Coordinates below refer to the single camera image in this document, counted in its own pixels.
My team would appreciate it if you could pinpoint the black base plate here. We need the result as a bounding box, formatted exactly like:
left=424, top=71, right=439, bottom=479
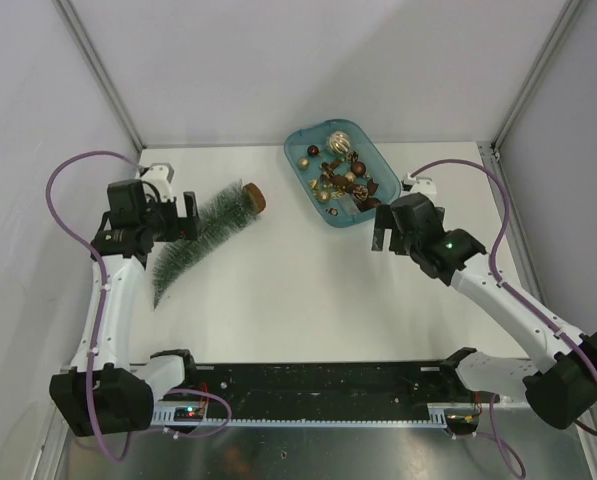
left=156, top=361, right=491, bottom=420

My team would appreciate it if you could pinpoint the large silver gold bauble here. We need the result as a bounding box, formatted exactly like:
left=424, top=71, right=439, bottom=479
left=326, top=131, right=351, bottom=155

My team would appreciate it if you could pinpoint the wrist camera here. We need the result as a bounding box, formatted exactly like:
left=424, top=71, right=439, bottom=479
left=401, top=174, right=437, bottom=200
left=140, top=163, right=175, bottom=202

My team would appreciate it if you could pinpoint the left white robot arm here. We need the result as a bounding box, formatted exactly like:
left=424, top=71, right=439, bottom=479
left=49, top=175, right=199, bottom=437

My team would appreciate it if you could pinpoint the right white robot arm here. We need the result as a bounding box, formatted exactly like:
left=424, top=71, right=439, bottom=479
left=372, top=193, right=597, bottom=430

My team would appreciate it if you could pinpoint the grey slotted cable duct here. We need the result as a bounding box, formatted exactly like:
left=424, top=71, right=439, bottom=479
left=150, top=402, right=447, bottom=432

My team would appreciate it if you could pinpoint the small green christmas tree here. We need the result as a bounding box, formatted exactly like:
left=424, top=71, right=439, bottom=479
left=152, top=180, right=266, bottom=308

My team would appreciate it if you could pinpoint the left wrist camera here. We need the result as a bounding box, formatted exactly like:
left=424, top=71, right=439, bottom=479
left=140, top=163, right=175, bottom=202

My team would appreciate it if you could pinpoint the teal plastic tray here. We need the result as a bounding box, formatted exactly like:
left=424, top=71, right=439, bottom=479
left=284, top=119, right=401, bottom=228

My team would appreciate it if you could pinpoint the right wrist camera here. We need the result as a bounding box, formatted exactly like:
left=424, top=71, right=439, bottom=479
left=401, top=174, right=437, bottom=200

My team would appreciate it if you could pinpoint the small dark red bauble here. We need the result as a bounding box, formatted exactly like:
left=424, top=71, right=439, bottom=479
left=307, top=145, right=320, bottom=157

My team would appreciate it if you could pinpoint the purple cable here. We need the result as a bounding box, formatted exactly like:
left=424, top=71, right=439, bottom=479
left=410, top=158, right=597, bottom=479
left=46, top=150, right=232, bottom=462

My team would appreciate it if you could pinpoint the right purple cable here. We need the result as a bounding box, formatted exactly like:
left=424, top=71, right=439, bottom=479
left=410, top=158, right=597, bottom=479

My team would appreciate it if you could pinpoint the frosted pine cone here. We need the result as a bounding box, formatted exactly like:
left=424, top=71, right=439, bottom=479
left=352, top=185, right=369, bottom=202

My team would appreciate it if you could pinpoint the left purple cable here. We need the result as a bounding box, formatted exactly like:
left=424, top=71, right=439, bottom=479
left=46, top=150, right=232, bottom=462

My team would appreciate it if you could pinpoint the brown matte bauble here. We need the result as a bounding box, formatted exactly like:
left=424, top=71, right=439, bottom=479
left=351, top=161, right=367, bottom=177

